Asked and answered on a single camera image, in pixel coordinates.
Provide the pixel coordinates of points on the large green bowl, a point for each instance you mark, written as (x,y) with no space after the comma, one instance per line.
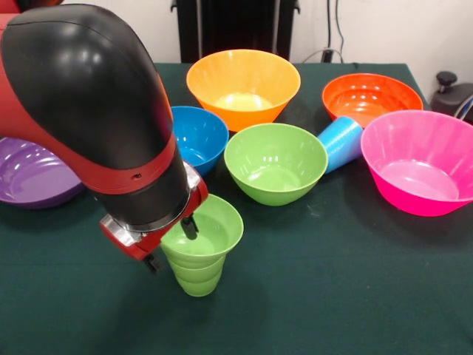
(275,174)

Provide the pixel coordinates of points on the wide purple bowl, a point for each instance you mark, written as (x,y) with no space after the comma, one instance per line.
(29,177)

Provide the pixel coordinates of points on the blue bowl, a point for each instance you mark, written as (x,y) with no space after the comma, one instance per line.
(201,137)

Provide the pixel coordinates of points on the dark green tablecloth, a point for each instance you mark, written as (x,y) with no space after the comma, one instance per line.
(111,314)

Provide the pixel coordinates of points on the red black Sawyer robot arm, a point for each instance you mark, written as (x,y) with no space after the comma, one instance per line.
(81,103)

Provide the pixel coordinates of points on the grey chair with black knob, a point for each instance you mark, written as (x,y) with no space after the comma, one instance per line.
(452,98)

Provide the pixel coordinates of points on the small green bowl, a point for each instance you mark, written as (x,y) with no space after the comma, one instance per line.
(218,236)

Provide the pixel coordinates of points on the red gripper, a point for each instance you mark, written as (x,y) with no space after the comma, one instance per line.
(148,246)

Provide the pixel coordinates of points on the large pink bowl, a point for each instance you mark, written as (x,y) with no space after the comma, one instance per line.
(417,174)

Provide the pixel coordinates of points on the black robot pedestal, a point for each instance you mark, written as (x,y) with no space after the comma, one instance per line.
(236,26)

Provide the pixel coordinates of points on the blue cup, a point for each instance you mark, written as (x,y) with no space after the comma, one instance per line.
(340,144)

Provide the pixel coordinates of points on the wide red-orange bowl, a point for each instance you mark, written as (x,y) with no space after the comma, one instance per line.
(369,100)

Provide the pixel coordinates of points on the large yellow-orange bowl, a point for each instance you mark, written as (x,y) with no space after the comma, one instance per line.
(244,114)

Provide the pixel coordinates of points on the stack of green cups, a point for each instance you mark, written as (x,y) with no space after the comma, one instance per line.
(199,283)

